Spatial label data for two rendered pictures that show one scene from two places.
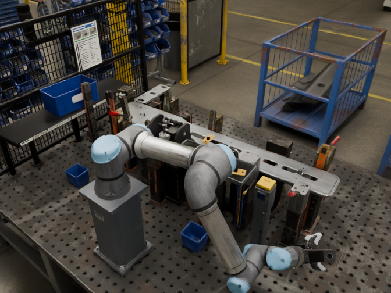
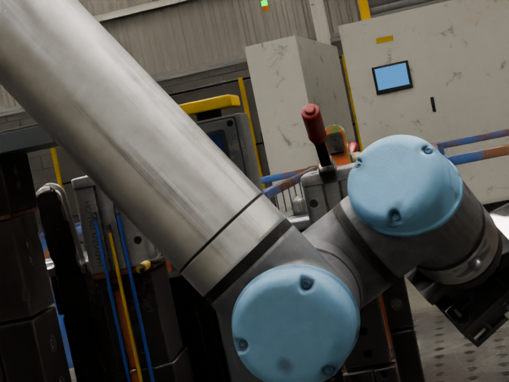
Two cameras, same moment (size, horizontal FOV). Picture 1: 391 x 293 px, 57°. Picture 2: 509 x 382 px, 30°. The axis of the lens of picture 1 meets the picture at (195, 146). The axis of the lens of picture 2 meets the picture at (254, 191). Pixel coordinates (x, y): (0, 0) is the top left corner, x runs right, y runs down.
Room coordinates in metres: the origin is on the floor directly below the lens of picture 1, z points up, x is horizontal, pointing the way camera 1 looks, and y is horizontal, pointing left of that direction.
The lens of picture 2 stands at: (0.25, 0.12, 1.11)
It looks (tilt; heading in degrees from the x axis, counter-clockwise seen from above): 3 degrees down; 333
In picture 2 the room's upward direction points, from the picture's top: 12 degrees counter-clockwise
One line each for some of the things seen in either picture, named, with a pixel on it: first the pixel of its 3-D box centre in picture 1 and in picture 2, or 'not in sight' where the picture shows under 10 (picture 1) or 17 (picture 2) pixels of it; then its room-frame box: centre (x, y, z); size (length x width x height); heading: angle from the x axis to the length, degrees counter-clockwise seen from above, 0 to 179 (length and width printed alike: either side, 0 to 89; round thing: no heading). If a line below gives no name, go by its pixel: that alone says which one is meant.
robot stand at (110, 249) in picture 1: (118, 221); not in sight; (1.16, 0.35, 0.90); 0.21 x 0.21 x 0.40; 51
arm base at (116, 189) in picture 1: (111, 178); not in sight; (1.16, 0.35, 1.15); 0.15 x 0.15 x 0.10
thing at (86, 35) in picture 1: (86, 46); not in sight; (2.34, 0.71, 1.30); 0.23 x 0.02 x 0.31; 146
